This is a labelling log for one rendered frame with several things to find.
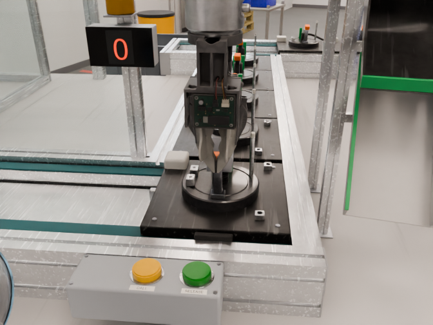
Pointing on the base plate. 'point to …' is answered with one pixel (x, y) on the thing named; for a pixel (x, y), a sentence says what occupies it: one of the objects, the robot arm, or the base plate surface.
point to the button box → (143, 293)
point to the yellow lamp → (120, 7)
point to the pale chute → (390, 157)
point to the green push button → (196, 273)
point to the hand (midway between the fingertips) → (216, 162)
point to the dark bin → (397, 46)
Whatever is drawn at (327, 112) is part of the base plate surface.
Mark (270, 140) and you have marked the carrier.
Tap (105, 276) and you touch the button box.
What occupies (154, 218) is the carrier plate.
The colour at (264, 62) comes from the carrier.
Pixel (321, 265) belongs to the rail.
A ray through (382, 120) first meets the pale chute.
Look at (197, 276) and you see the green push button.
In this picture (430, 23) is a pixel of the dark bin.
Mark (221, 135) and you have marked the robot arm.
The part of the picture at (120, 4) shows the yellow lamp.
